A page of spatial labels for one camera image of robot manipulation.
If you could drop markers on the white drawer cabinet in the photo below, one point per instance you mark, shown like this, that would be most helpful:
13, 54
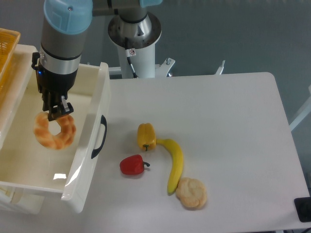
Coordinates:
13, 197

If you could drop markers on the red bell pepper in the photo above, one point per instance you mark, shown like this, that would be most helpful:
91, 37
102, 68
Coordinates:
133, 165

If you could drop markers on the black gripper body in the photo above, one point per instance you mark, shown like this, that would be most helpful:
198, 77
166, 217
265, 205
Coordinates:
48, 81

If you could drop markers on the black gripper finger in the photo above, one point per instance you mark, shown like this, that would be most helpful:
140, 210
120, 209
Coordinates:
63, 108
50, 105

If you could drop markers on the yellow woven basket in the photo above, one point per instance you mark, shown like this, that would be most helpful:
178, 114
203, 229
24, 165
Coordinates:
8, 42

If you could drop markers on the white open upper drawer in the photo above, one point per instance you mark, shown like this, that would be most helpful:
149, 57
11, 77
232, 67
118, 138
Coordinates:
65, 174

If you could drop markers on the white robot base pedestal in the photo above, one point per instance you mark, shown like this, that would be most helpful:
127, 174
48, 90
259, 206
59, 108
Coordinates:
136, 46

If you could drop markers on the yellow bell pepper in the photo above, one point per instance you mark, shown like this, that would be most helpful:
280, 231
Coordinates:
146, 137

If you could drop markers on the golden ring donut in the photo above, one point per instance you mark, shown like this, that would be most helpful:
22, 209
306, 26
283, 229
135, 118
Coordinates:
57, 135

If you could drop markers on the white table frame bracket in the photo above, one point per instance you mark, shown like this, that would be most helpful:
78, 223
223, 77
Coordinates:
301, 113

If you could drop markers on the yellow banana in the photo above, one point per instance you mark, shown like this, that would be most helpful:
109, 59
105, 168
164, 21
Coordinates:
177, 156

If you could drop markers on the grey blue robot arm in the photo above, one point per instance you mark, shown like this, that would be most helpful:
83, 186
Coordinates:
66, 23

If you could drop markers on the black device at edge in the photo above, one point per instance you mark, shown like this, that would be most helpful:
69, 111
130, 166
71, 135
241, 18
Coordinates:
303, 208

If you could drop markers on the black drawer handle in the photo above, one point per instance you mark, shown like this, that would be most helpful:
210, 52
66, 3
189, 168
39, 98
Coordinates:
101, 137

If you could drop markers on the pale round donut bun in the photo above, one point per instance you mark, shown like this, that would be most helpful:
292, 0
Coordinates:
192, 193

